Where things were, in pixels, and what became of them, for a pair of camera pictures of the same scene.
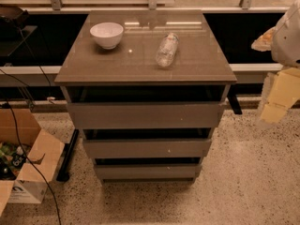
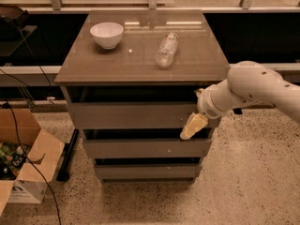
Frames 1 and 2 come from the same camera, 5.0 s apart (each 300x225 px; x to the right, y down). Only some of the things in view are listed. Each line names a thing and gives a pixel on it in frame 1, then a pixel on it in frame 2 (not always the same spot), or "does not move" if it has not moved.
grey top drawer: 146,115 does not move
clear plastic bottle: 167,50 does not move
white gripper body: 287,41 → 206,105
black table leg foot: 63,174 does not move
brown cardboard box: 30,186 does not move
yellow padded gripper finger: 284,93 → 195,124
